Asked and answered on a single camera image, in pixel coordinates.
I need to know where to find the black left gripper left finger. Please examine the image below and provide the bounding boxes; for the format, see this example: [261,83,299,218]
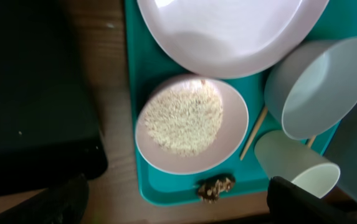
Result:
[0,174,89,224]

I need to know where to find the black plastic tray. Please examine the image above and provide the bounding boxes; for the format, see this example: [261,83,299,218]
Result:
[0,0,108,196]

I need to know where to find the beige paper cup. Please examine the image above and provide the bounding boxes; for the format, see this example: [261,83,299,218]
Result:
[254,130,341,198]

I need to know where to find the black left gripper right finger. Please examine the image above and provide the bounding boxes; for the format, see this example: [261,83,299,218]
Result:
[267,176,357,224]

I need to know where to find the brown food scrap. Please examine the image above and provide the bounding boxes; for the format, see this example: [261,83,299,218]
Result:
[196,174,236,203]

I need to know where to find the wooden chopstick left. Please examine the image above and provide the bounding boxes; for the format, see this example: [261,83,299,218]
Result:
[240,106,268,161]

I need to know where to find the small pink bowl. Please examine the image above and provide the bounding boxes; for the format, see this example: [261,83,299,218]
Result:
[135,74,249,175]

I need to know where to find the cooked rice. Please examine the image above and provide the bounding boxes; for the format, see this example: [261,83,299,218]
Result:
[144,80,223,157]

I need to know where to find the large white plate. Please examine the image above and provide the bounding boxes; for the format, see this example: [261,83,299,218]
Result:
[137,0,328,79]

